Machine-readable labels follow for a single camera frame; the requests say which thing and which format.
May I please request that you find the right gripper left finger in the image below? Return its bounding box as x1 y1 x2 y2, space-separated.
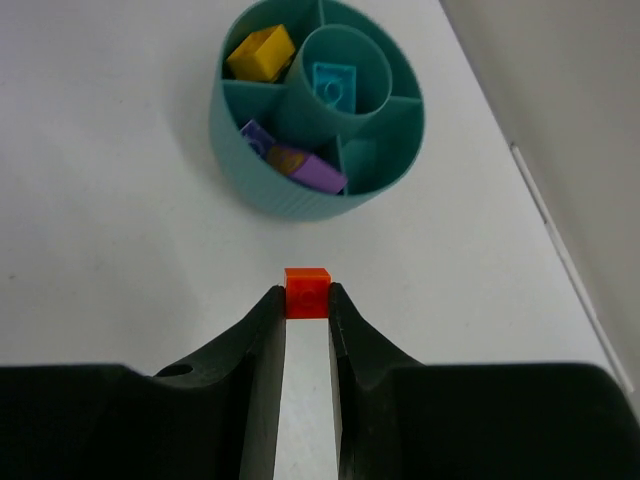
1 286 286 479

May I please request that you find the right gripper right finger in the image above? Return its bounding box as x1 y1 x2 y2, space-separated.
329 283 639 479

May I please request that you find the small orange lego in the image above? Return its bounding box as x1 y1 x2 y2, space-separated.
284 267 332 320

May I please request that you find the large purple lego brick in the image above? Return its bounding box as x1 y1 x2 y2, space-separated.
266 144 347 194

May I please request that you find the small purple lego brick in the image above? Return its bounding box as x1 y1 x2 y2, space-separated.
240 119 276 160

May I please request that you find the teal square lego brick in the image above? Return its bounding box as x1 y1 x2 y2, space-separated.
312 62 357 114

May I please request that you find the yellow lego brick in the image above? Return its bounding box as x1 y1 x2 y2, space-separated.
225 24 296 83

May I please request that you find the teal round divided container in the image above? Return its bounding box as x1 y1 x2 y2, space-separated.
209 1 425 221

